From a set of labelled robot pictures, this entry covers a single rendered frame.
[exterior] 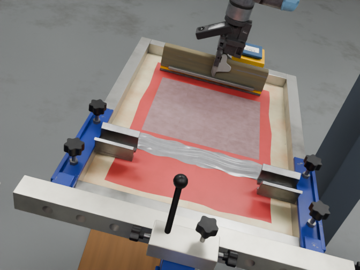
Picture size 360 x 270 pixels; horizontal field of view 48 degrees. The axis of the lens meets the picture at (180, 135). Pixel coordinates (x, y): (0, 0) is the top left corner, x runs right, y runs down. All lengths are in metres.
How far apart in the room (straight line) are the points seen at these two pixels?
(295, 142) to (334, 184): 0.63
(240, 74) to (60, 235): 1.18
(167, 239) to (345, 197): 1.26
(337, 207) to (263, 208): 0.94
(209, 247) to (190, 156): 0.38
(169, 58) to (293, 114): 0.44
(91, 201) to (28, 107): 1.98
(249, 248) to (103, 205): 0.30
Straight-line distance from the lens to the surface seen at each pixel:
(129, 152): 0.99
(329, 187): 1.82
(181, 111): 1.24
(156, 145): 1.09
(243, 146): 1.18
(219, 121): 1.24
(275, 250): 0.85
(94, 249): 1.99
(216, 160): 1.10
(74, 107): 2.78
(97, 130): 1.04
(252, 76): 1.38
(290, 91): 1.44
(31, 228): 2.10
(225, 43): 1.31
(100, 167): 1.02
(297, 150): 1.19
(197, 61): 1.37
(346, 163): 1.74
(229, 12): 1.28
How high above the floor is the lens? 1.67
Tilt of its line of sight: 39 degrees down
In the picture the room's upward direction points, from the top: 14 degrees clockwise
